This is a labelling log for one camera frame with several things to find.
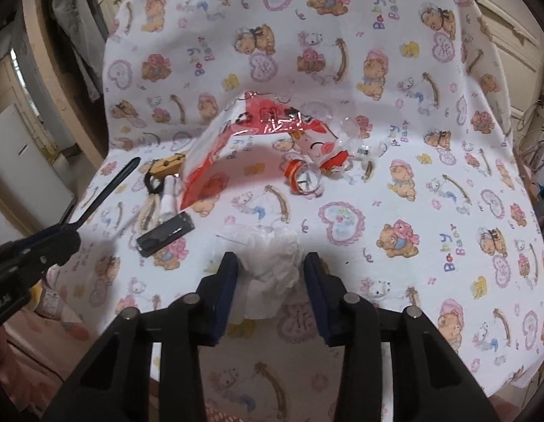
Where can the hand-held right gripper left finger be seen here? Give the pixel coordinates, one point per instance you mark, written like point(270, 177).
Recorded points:
point(226, 301)

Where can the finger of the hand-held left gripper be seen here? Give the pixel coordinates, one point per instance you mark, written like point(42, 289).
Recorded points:
point(109, 189)

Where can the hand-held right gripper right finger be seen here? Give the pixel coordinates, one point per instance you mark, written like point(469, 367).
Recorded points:
point(318, 305)

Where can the wooden clothespin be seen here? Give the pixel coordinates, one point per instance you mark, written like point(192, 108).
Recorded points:
point(166, 165)

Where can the white tissue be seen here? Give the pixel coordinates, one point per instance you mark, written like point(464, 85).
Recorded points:
point(272, 255)

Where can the red and clear plastic bag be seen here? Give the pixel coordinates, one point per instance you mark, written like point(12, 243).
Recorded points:
point(210, 158)

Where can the small white tube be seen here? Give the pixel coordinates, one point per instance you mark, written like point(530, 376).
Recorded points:
point(168, 198)

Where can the black rectangular packet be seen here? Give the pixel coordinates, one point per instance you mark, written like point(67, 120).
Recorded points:
point(164, 235)

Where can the white appliance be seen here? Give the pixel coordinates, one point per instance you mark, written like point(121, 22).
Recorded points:
point(26, 162)

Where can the pink cloth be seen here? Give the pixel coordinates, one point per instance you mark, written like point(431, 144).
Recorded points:
point(39, 360)

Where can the clear plastic bottle red label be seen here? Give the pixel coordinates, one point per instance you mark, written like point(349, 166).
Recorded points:
point(305, 180)

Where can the printed blanket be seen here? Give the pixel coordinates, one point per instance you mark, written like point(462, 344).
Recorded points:
point(386, 184)

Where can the hanging grey clothes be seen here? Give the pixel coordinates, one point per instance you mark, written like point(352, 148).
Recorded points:
point(74, 22)

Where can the beige door frame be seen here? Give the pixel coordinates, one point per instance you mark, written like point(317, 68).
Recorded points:
point(48, 66)

